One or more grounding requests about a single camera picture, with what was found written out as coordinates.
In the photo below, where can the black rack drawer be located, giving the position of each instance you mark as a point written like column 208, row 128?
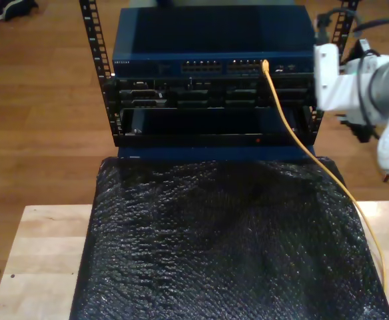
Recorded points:
column 198, row 130

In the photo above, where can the black server chassis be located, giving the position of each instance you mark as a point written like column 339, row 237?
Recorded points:
column 168, row 95

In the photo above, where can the black bubble mat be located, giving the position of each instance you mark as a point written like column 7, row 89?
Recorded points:
column 198, row 250

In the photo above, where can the blue network switch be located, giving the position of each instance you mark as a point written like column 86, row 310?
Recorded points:
column 181, row 33

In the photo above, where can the black rack frame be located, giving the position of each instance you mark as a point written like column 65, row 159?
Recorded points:
column 94, row 33

